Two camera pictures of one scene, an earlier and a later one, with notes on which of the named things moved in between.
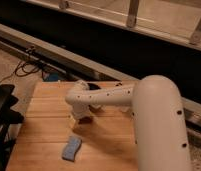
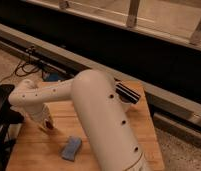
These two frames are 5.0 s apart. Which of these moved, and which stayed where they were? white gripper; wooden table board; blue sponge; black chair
Moved: white gripper
Stayed: wooden table board; black chair; blue sponge
